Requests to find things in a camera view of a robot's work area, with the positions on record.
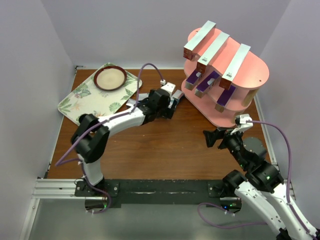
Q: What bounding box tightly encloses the red 3D toothpaste box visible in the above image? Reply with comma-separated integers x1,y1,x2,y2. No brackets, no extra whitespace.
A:
183,20,216,60

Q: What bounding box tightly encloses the plain silver toothpaste box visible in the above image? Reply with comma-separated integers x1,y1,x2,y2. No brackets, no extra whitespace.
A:
195,32,230,74

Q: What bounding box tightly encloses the dark red toothpaste box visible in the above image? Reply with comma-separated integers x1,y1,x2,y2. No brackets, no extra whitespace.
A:
219,43,251,90

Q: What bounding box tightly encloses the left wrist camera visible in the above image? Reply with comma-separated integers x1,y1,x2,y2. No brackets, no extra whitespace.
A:
160,79,176,97

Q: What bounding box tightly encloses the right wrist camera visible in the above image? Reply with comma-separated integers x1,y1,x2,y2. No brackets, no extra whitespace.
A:
230,114,253,135

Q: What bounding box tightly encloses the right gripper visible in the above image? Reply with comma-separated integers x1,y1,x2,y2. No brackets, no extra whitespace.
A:
202,125,249,169

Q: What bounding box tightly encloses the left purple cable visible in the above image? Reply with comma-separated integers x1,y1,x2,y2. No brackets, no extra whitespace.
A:
54,62,167,215

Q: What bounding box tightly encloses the silver R&O box diagonal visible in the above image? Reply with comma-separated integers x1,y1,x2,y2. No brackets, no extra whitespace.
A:
168,89,185,108

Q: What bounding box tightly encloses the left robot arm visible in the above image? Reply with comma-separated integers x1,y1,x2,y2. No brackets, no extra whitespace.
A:
71,83,177,196

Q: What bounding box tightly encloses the floral leaf pattern tray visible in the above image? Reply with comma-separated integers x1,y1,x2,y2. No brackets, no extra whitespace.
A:
57,71,137,125

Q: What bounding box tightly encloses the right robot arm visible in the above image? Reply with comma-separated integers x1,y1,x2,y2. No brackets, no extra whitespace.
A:
203,127,320,240

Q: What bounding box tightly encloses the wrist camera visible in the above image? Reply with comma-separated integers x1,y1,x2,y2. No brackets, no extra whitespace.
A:
160,79,176,97
230,114,253,135

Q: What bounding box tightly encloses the silver R&O box front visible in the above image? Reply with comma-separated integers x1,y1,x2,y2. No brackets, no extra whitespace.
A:
185,70,202,90

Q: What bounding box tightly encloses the red rimmed beige plate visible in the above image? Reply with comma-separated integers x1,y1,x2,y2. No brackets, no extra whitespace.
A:
93,65,127,92

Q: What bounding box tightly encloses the pink three-tier shelf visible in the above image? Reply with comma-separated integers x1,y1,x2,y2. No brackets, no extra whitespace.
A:
181,28,269,127

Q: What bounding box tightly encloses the silver r&o box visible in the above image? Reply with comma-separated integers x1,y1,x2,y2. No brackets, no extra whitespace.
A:
125,98,140,109
138,93,149,101
185,70,202,90
215,85,236,113

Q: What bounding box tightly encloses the purple toothpaste box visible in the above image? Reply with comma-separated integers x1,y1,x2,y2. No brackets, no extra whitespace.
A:
194,71,221,98

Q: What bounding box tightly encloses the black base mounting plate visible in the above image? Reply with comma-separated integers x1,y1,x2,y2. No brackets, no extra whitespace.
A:
74,178,252,210

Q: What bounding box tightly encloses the silver R&O box top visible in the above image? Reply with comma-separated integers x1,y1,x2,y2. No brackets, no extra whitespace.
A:
138,93,149,101

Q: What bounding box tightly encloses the aluminium frame rail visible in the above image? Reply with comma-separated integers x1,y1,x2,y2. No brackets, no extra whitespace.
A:
18,162,307,240

